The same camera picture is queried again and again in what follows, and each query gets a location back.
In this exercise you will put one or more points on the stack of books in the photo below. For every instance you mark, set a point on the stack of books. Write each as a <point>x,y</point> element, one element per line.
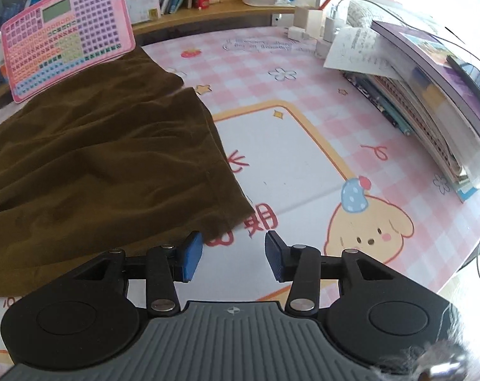
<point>414,103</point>

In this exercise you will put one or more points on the brown pants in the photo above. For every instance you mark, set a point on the brown pants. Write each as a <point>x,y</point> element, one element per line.
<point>105,166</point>

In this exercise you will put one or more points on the pink periodic table board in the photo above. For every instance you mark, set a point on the pink periodic table board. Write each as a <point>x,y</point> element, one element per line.
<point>65,35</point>

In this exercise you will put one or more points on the dark tablet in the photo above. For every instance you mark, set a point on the dark tablet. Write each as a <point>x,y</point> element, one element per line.
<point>472,73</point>

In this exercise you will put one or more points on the orange pen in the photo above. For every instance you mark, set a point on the orange pen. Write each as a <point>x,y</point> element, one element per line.
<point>328,0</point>

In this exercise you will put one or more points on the white card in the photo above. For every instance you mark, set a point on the white card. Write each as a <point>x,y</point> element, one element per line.
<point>142,6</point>

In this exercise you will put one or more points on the white charger plugs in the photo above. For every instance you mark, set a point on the white charger plugs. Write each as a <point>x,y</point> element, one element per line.
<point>331,24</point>

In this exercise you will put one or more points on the white printed paper sheet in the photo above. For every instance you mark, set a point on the white printed paper sheet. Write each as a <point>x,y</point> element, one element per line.
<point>359,51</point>

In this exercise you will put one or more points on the grey knit cloth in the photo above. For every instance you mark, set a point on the grey knit cloth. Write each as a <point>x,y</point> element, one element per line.
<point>366,12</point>

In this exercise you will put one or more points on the white pen holder box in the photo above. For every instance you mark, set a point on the white pen holder box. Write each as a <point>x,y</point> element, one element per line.
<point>309,20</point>

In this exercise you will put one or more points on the pink checkered desk mat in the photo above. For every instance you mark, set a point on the pink checkered desk mat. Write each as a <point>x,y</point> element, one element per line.
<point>287,158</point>

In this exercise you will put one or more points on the purple book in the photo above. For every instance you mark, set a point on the purple book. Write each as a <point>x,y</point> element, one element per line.
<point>430,51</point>

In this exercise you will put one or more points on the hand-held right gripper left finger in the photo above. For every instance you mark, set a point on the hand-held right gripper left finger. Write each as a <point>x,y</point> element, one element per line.
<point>192,257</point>

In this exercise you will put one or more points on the wooden shelf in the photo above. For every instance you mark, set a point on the wooden shelf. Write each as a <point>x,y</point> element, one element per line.
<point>224,18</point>

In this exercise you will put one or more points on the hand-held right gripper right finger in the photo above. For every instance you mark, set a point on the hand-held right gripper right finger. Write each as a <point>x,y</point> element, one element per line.
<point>274,258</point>

